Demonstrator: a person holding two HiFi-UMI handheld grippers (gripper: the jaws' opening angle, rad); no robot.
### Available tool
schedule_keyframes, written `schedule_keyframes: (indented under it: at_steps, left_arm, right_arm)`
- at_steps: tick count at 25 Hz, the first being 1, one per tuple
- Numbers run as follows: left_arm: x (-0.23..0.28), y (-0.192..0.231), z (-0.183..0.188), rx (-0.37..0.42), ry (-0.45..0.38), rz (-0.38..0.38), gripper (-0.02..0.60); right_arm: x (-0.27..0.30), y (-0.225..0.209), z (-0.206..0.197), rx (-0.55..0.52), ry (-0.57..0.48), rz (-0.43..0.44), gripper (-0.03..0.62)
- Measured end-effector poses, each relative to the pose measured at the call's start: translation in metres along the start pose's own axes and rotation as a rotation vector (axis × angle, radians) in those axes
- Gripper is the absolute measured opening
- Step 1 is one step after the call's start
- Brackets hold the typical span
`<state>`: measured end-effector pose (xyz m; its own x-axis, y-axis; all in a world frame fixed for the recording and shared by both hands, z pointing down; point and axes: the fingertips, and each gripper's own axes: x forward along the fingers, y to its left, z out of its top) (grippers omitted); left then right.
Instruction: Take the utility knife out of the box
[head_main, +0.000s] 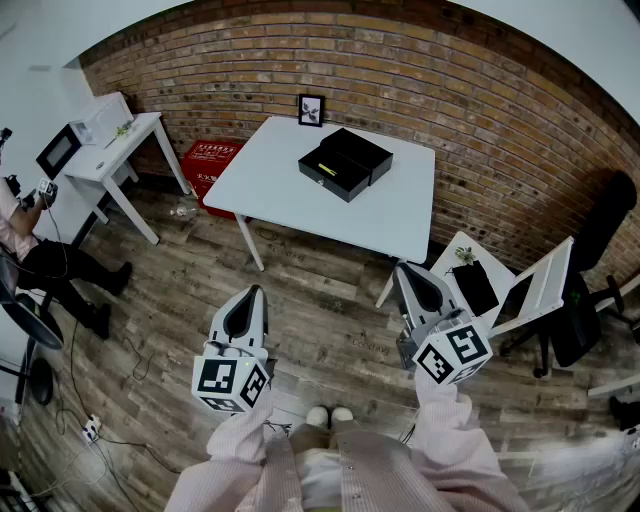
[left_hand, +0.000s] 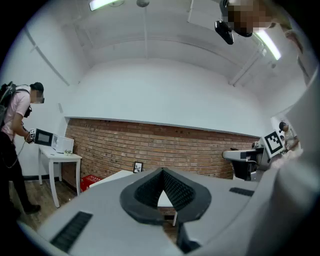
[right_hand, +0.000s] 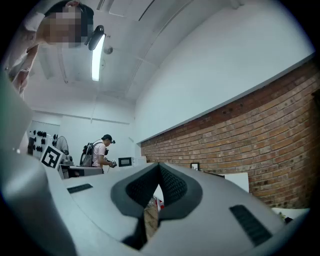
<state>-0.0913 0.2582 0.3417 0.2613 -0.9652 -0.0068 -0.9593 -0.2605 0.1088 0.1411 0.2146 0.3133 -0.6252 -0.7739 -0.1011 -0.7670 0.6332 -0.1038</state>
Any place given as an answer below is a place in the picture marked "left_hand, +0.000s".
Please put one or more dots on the red metal box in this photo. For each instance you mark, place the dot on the red metal box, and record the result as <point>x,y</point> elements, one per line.
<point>90,183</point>

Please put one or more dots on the round ceiling detector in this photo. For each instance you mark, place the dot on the round ceiling detector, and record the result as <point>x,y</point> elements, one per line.
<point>142,2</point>

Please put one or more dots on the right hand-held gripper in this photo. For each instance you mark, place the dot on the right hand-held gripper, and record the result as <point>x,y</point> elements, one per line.
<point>272,143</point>

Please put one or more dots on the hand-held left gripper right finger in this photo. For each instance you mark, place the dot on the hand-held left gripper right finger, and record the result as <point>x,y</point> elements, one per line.
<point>220,200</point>

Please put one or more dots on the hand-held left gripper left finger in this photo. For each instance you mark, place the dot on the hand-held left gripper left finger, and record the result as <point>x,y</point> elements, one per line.
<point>105,220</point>

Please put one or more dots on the long ceiling light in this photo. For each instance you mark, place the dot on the long ceiling light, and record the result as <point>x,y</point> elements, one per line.
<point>102,3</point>
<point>268,43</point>

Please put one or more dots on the white microwave oven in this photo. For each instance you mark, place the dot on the white microwave oven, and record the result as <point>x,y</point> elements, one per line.
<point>63,145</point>

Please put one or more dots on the black picture frame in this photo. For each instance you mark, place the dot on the black picture frame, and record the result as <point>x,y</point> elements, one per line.
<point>137,167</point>

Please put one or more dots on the white side table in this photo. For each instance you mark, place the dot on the white side table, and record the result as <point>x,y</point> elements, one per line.
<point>53,156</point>

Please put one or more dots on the black head-mounted camera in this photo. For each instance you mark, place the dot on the black head-mounted camera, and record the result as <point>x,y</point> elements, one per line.
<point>224,32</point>

